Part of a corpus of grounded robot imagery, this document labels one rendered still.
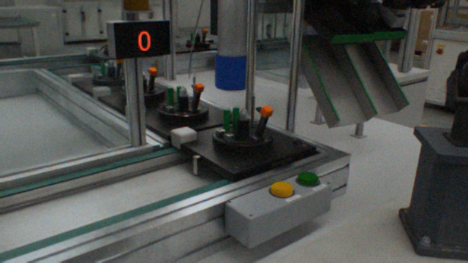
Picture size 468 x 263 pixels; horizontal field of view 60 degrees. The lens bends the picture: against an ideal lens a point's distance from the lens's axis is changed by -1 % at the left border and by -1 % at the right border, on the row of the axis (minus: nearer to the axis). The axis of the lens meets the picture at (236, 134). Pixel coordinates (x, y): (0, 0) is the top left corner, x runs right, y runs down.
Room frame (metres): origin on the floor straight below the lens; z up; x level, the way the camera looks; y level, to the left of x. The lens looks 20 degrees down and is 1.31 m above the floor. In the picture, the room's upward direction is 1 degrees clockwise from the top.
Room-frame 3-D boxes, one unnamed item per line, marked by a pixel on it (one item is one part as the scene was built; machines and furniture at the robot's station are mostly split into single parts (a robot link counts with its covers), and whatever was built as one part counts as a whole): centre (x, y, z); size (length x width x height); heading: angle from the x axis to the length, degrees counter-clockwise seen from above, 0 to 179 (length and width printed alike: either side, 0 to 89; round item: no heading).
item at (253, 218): (0.67, -0.09, 0.93); 0.21 x 0.07 x 0.06; 129
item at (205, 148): (0.89, -0.02, 0.96); 0.24 x 0.24 x 0.02; 39
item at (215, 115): (1.08, 0.15, 1.01); 0.24 x 0.24 x 0.13; 39
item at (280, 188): (0.67, -0.09, 0.96); 0.04 x 0.04 x 0.02
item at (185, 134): (0.90, 0.12, 0.97); 0.05 x 0.05 x 0.04; 39
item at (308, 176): (0.71, -0.14, 0.96); 0.04 x 0.04 x 0.02
